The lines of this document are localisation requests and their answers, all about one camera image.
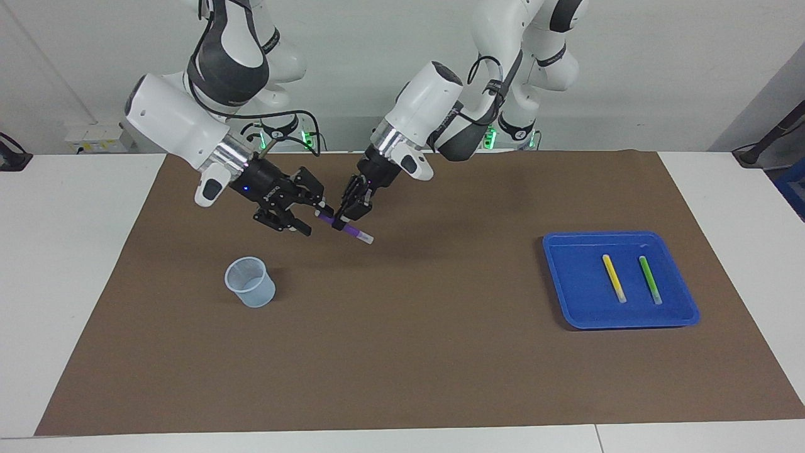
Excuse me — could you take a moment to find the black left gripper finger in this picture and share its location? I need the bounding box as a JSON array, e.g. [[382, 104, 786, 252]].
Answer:
[[333, 177, 363, 233], [353, 188, 377, 221]]

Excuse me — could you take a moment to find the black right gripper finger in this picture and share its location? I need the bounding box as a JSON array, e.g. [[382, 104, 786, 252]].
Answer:
[[254, 210, 313, 238], [295, 166, 335, 218]]

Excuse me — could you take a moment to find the purple pen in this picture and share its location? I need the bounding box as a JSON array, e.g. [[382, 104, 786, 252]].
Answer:
[[316, 211, 375, 245]]

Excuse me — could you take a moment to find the yellow pen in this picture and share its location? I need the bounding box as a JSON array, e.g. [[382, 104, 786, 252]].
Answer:
[[602, 254, 628, 304]]

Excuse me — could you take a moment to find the green pen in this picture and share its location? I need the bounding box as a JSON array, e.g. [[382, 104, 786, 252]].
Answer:
[[638, 255, 663, 306]]

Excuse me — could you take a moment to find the translucent plastic cup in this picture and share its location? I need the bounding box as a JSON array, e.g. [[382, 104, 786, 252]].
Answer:
[[225, 256, 276, 309]]

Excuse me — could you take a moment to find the brown table mat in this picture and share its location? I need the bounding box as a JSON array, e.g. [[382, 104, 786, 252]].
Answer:
[[35, 150, 805, 437]]

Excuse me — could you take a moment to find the white power strip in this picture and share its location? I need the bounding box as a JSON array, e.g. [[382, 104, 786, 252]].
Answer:
[[65, 123, 135, 154]]

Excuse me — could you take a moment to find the blue plastic tray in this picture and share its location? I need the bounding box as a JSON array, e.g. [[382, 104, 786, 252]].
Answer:
[[542, 231, 701, 330]]

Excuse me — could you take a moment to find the black stand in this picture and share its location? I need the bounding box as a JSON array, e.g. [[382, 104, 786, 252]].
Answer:
[[733, 101, 805, 168]]

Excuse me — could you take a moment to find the blue box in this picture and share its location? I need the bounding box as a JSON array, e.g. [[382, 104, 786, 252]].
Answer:
[[775, 157, 805, 222]]

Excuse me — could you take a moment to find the black base cable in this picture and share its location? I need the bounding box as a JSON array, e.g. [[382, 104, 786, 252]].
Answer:
[[241, 123, 268, 152]]

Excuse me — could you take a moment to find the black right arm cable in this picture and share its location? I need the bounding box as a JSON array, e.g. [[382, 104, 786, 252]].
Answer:
[[189, 63, 322, 158]]

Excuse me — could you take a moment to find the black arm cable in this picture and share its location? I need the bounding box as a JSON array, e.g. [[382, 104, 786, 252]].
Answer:
[[458, 55, 524, 126], [189, 63, 322, 158]]

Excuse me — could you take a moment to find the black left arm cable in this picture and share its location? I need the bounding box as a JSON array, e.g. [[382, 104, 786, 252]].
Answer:
[[458, 55, 524, 126]]

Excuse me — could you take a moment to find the black clamp mount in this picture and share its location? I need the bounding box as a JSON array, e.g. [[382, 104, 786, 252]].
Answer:
[[0, 132, 33, 172]]

